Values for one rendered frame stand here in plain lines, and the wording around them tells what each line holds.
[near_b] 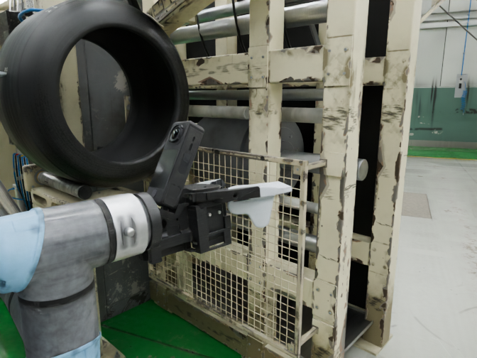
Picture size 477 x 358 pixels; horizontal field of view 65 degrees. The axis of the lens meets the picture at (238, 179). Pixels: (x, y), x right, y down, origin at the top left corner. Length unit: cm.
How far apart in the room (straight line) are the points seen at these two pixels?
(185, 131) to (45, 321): 26
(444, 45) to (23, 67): 976
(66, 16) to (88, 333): 93
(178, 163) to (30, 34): 81
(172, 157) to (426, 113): 980
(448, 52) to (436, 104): 117
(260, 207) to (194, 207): 9
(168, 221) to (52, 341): 17
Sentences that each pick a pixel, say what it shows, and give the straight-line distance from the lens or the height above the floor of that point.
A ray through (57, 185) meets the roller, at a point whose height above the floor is 90.
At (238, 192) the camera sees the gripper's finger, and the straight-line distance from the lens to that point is 47.
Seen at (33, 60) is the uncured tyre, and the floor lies 129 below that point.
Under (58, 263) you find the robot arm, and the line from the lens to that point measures 41.
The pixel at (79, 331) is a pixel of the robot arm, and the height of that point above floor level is 95.
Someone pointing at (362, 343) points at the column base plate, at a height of 1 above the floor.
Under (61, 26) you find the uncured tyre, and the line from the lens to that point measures 119.
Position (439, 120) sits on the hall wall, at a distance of 1020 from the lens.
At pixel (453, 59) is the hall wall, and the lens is 1031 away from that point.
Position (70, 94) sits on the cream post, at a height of 120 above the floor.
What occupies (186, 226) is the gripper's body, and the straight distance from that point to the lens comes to 49.
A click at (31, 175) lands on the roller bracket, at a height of 91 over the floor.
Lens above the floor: 119
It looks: 12 degrees down
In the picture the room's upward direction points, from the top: straight up
